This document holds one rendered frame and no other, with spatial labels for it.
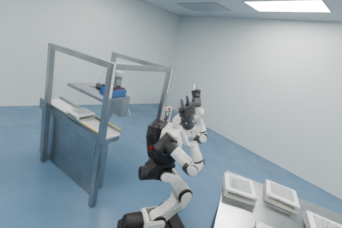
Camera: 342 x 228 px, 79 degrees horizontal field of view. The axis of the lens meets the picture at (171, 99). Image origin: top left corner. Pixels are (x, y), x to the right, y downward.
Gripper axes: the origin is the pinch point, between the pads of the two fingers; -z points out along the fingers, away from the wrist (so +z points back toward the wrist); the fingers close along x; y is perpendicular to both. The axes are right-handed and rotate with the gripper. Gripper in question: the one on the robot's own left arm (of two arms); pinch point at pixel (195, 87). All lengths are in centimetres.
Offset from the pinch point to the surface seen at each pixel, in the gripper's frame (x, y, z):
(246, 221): 53, -7, 101
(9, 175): -128, 189, 90
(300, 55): -108, -283, -84
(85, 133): -76, 102, 42
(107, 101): -30, 80, 10
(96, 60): -32, 89, -30
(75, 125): -90, 114, 33
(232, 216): 48, 1, 98
